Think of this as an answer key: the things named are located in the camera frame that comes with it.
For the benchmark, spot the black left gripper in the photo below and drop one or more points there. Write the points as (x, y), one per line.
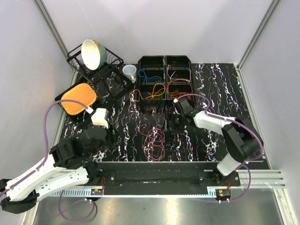
(113, 135)

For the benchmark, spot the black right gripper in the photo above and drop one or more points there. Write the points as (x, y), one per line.
(176, 131)

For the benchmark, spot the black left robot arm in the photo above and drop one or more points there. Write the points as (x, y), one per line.
(69, 163)

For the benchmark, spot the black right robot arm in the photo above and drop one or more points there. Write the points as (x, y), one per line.
(243, 143)

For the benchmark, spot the white measuring cup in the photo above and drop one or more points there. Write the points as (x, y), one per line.
(129, 72)

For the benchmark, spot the white and green bowl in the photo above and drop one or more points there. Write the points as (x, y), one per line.
(93, 54)

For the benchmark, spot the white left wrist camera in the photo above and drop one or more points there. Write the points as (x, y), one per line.
(99, 117)

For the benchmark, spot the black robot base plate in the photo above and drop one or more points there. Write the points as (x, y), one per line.
(155, 179)

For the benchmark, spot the black wire dish rack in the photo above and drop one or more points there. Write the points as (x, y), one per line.
(106, 78)

